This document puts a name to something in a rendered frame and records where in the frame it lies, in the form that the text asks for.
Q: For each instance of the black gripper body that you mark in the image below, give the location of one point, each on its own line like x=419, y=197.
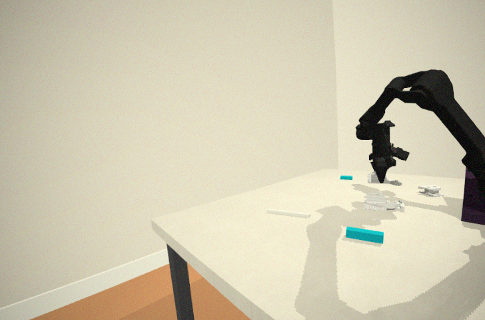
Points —
x=380, y=154

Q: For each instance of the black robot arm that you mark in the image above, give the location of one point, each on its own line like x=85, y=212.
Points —
x=433, y=91

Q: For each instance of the teal rectangular block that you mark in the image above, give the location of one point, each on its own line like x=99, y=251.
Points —
x=365, y=235

